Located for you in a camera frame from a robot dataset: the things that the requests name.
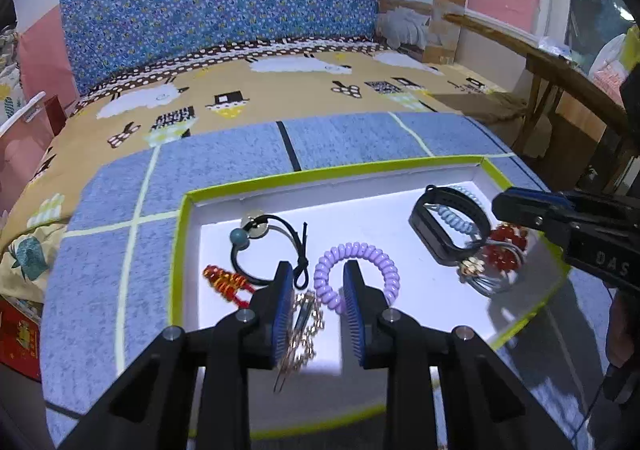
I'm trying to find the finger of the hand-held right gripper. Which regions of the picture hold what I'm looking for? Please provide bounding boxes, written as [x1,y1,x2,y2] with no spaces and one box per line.
[491,189,569,257]
[506,187,602,211]

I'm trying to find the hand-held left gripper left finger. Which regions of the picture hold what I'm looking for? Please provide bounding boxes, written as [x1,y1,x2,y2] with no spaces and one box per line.
[55,261,296,450]

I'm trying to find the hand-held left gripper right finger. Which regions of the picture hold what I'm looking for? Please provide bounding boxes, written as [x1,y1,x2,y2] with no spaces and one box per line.
[341,260,576,450]

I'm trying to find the gold chain hair clip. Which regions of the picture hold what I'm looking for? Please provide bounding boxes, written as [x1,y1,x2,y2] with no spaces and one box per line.
[272,291,326,394]

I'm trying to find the red bead bracelet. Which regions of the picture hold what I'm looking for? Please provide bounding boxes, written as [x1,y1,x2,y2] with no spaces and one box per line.
[482,225,529,275]

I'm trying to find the purple spiral hair tie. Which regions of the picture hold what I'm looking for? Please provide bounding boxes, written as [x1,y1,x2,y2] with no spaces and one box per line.
[313,242,400,315]

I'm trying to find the red yellow hair clip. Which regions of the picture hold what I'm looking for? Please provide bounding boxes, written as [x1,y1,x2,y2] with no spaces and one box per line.
[201,264,254,309]

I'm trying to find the light blue spiral hair tie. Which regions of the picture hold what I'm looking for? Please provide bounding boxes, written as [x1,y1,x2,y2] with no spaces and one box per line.
[435,185,484,236]

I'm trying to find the grey hair tie gold flowers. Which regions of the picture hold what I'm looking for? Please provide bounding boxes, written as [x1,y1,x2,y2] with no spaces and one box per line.
[457,240,526,299]

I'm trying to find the black hair tie teal bead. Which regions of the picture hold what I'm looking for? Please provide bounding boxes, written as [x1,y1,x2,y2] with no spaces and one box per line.
[229,213,311,291]

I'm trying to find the black wristband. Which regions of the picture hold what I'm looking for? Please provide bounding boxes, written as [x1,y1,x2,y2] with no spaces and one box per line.
[409,185,492,267]

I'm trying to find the green shallow cardboard box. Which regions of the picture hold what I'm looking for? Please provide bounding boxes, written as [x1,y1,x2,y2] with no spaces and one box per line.
[169,155,574,441]

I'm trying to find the wooden table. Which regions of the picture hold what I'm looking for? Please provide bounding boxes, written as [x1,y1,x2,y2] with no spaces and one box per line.
[444,12,640,191]

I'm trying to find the pink and white plastic bag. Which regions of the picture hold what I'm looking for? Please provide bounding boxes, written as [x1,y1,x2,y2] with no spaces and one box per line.
[589,24,640,86]

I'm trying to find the blue checked blanket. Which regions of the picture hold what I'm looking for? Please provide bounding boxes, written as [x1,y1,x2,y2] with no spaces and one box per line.
[40,112,597,450]

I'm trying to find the cardboard quilt box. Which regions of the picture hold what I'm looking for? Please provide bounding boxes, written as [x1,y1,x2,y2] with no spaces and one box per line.
[375,0,472,64]

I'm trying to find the yellow sheep print bedsheet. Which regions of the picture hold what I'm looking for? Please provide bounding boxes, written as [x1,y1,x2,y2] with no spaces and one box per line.
[0,38,522,301]

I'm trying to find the red printed packet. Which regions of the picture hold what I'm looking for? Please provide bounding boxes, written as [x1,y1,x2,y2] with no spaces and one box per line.
[0,296,44,382]

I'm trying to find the pink cabinet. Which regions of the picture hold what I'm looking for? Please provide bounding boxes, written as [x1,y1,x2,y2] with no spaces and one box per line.
[0,114,57,217]

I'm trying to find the dark red box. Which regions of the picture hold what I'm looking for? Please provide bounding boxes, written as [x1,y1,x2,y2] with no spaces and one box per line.
[44,96,68,136]

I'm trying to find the pineapple print bag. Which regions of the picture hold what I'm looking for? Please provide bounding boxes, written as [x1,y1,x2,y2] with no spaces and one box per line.
[0,24,27,121]

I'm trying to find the white plastic handle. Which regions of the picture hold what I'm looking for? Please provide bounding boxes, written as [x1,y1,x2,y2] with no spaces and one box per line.
[0,92,47,135]

